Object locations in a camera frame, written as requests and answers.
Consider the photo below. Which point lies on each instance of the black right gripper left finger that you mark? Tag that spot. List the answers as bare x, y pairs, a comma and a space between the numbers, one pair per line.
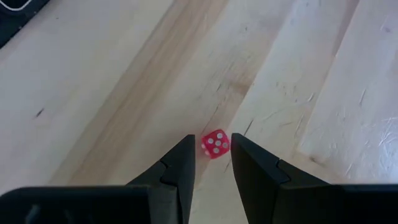
124, 205

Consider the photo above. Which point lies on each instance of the small pink die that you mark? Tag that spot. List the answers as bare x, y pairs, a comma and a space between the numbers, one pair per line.
215, 143

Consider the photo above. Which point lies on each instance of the black device with white line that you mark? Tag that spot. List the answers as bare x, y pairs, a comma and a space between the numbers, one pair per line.
15, 18

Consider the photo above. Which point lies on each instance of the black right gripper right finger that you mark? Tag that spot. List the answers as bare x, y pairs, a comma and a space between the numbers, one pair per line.
311, 205

